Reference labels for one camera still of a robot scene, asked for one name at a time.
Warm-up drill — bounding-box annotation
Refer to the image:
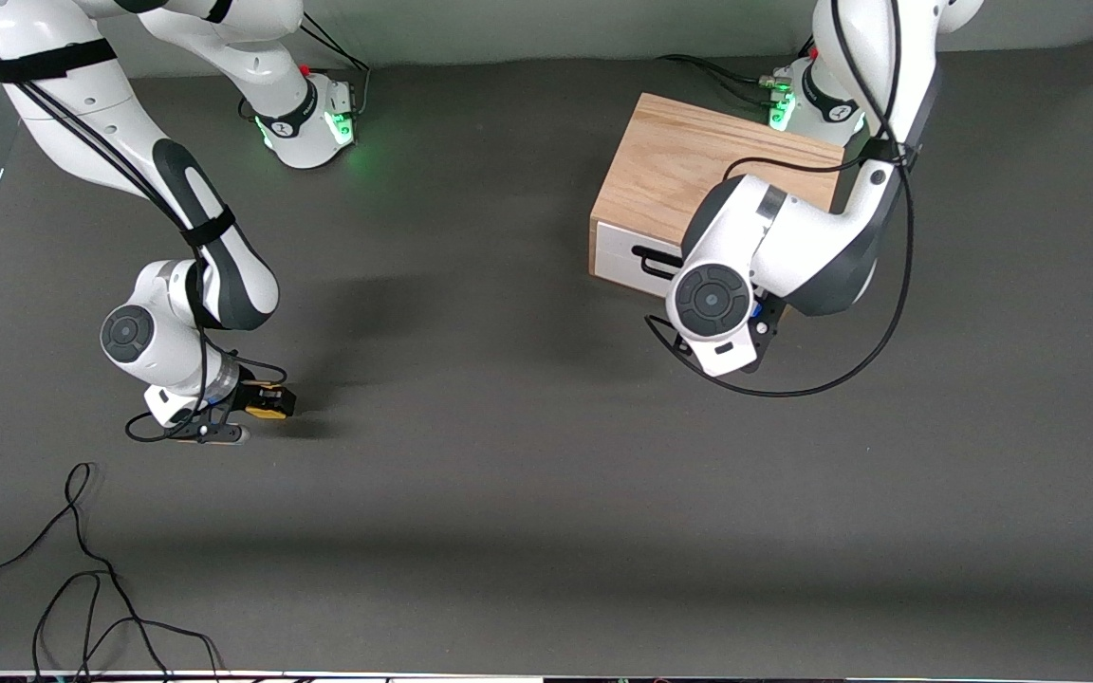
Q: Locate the white drawer with black handle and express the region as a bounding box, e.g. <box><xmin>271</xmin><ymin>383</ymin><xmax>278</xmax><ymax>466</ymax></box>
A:
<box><xmin>595</xmin><ymin>221</ymin><xmax>692</xmax><ymax>298</ymax></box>

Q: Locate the wooden drawer cabinet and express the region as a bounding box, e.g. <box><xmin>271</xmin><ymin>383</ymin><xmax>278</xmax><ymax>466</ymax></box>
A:
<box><xmin>589</xmin><ymin>92</ymin><xmax>847</xmax><ymax>286</ymax></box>

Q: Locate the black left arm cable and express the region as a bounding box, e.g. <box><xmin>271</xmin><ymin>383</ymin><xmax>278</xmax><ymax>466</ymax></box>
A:
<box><xmin>643</xmin><ymin>0</ymin><xmax>917</xmax><ymax>399</ymax></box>

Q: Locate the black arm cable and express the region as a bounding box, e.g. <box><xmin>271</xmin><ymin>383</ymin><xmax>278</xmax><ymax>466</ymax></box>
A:
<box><xmin>643</xmin><ymin>0</ymin><xmax>917</xmax><ymax>399</ymax></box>
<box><xmin>0</xmin><ymin>14</ymin><xmax>289</xmax><ymax>445</ymax></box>

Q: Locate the loose black cable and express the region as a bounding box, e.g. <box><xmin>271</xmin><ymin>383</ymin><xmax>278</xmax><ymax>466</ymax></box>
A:
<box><xmin>0</xmin><ymin>462</ymin><xmax>225</xmax><ymax>680</ymax></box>

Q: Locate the black left base cable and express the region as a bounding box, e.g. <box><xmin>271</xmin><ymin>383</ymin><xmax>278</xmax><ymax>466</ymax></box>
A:
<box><xmin>658</xmin><ymin>54</ymin><xmax>789</xmax><ymax>107</ymax></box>

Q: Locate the black base cable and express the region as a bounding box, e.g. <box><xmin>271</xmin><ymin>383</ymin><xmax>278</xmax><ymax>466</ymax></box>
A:
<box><xmin>300</xmin><ymin>11</ymin><xmax>373</xmax><ymax>120</ymax></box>
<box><xmin>658</xmin><ymin>54</ymin><xmax>789</xmax><ymax>107</ymax></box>

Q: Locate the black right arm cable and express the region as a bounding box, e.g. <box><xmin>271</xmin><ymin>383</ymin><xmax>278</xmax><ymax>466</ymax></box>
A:
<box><xmin>0</xmin><ymin>14</ymin><xmax>289</xmax><ymax>445</ymax></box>

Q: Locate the black right base cable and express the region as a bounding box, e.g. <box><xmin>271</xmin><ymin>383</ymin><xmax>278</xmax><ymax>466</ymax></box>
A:
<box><xmin>300</xmin><ymin>11</ymin><xmax>373</xmax><ymax>120</ymax></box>

